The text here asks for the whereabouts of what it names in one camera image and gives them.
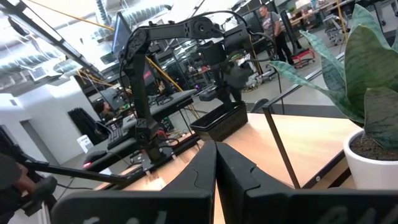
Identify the wooden shelf with black frame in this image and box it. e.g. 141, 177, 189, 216
201, 51, 398, 190

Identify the standing person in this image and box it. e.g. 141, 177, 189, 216
259, 4, 295, 65

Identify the white plant pot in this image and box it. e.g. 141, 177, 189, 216
343, 129, 398, 190

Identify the black computer monitor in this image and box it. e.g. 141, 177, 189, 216
111, 12, 133, 60

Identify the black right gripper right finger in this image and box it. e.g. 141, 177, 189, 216
216, 141, 398, 224

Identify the red rolling dolly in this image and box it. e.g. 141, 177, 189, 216
291, 48, 317, 68

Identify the dark grey chair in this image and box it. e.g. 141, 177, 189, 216
250, 98, 270, 113

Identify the green snake plant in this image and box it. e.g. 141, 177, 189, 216
269, 3, 398, 152

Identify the seated person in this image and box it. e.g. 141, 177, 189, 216
93, 101, 116, 122

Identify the black computer mouse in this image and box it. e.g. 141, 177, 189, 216
82, 150, 108, 169

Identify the black keyboard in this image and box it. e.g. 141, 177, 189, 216
107, 127, 125, 150

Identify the black metal rig frame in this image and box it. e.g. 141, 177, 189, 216
0, 0, 103, 78

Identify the yellow hose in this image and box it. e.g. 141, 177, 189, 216
146, 55, 201, 121

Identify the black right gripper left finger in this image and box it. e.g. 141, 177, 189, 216
51, 139, 218, 224

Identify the dark grey desk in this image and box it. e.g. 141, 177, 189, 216
83, 88, 198, 174

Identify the white paper sign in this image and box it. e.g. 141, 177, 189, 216
76, 134, 94, 154

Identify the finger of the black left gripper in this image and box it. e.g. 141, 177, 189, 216
217, 91, 233, 110
232, 88, 244, 104

